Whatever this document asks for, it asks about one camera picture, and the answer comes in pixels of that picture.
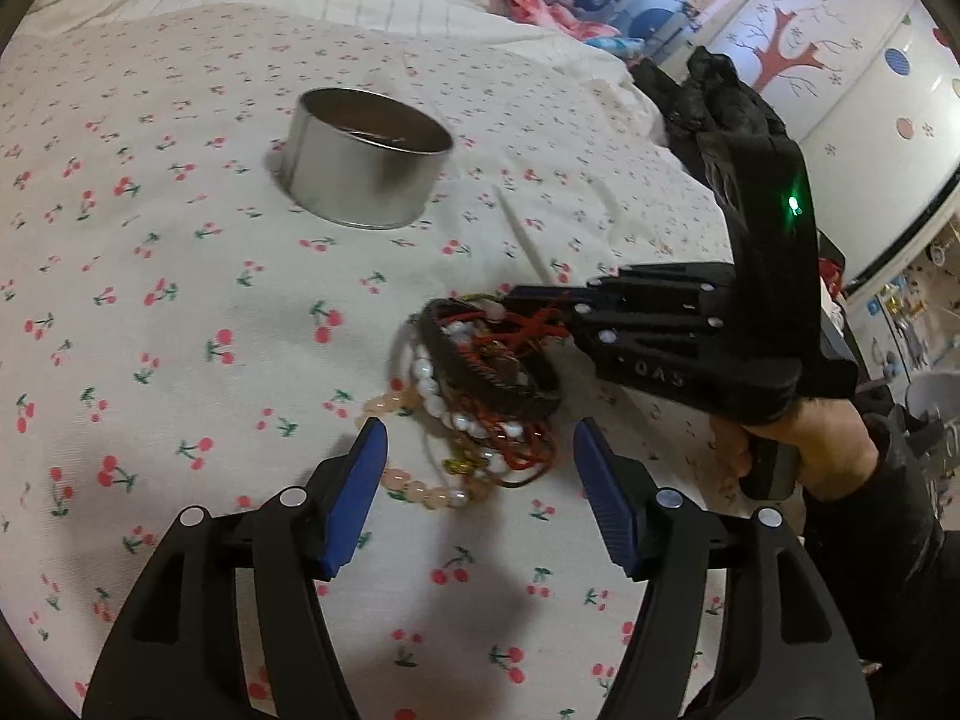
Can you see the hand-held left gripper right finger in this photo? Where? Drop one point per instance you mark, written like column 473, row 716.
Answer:
column 600, row 495

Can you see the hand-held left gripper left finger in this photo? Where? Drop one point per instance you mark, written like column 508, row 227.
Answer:
column 360, row 495

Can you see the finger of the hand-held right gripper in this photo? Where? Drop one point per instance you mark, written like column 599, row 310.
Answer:
column 645, row 328
column 660, row 277

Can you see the round metal tin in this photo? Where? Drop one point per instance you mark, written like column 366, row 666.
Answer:
column 352, row 180

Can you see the person's right forearm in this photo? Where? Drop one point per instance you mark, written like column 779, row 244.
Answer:
column 885, row 577

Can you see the person's right hand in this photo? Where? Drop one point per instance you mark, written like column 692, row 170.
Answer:
column 832, row 450

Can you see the white hair stick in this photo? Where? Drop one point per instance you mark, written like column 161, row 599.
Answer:
column 525, row 232

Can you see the white wardrobe with tree decal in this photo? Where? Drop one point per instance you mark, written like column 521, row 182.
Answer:
column 862, row 112

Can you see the black jacket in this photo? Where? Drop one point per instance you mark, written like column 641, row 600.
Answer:
column 720, row 82

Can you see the cherry print bedsheet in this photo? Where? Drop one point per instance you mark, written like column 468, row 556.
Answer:
column 187, row 277

